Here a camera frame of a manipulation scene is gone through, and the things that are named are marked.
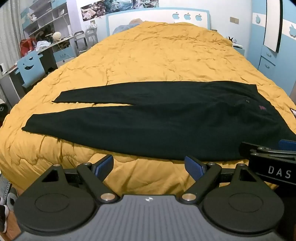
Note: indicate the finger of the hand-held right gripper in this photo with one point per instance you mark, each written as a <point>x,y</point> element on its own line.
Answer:
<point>251,149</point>
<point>288,144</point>

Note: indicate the small white desk device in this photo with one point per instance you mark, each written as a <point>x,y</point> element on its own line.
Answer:
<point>3,68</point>

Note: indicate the white wall socket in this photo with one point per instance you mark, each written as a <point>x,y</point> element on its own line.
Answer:
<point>93,23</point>

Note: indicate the blue and white wardrobe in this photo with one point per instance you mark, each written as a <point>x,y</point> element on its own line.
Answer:
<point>268,63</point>

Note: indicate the grey shoe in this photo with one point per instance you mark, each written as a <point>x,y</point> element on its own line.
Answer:
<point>12,197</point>

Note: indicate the black pants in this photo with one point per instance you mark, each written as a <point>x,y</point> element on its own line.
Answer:
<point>161,120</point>

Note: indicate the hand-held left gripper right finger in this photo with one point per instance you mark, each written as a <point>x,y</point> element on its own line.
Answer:
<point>193,168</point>

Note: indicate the grey desk with blue drawer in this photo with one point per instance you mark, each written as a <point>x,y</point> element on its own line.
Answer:
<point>64,55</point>

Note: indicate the yellow quilt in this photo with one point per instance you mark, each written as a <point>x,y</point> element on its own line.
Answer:
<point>150,58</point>

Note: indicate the red bag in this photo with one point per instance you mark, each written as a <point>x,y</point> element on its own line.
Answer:
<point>26,47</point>

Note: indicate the beige wall switch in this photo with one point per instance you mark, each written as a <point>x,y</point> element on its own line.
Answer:
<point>234,20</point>

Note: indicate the wall poster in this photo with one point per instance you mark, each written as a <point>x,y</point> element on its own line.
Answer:
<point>97,10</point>

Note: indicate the white and blue headboard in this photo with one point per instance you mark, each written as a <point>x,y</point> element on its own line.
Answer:
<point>150,16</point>

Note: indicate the white and blue shelf unit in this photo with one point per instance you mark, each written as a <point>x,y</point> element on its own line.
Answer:
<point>59,5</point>

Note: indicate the blue pillow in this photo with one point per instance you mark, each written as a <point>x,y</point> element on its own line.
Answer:
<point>122,28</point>

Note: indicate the blue smiley face chair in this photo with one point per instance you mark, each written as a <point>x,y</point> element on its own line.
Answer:
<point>30,75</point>

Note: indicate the pale curtain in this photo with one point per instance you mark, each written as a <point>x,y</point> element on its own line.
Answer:
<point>10,34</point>

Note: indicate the black and white sneaker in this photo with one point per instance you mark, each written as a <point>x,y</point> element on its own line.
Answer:
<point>3,217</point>

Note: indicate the white plastic bag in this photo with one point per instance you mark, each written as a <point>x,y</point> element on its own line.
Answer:
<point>42,44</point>

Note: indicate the nightstand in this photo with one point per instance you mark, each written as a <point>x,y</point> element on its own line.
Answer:
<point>238,49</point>

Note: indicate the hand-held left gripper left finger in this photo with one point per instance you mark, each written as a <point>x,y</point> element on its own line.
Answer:
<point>105,165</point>

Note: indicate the wall mirror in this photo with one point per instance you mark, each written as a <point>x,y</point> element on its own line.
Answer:
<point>271,23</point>

